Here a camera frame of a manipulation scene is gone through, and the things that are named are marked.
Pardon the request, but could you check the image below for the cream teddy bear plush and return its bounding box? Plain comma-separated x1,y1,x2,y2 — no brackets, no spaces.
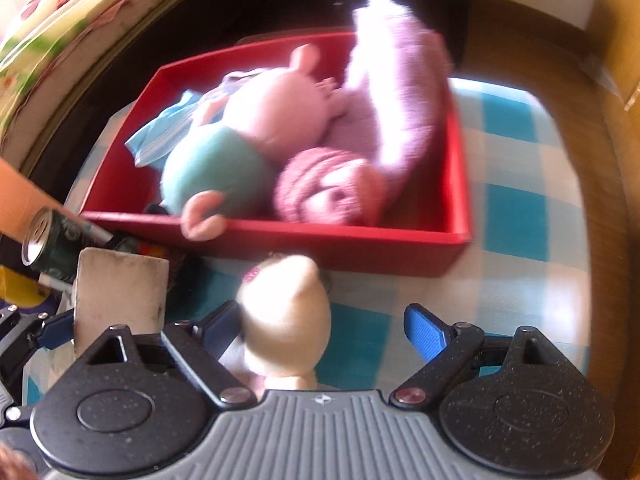
236,255,331,396

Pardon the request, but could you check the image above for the purple knitted cloth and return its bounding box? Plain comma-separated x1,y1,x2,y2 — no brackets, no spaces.
323,0,452,205

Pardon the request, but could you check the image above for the wooden wardrobe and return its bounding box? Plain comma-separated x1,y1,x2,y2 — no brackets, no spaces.
587,0,639,479

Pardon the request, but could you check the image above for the red cardboard box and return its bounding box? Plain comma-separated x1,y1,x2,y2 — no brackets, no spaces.
80,36,472,278

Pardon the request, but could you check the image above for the bed mattress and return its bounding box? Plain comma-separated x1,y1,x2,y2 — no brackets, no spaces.
1,0,182,172

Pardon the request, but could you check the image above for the pink pig plush toy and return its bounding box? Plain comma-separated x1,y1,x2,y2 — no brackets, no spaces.
160,44,344,242

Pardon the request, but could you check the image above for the dark green drink can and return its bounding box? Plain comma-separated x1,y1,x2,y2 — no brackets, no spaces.
22,207,113,284

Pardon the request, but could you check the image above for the blue face mask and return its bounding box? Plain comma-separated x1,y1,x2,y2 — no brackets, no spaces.
125,68,266,170

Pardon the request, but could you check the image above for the blue drink can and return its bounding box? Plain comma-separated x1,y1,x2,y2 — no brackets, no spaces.
0,266,51,311

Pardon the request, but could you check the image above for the pink knitted hat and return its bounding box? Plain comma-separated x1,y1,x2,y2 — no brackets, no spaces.
273,148,386,226

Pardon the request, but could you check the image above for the person left hand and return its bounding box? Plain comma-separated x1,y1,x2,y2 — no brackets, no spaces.
0,444,38,480

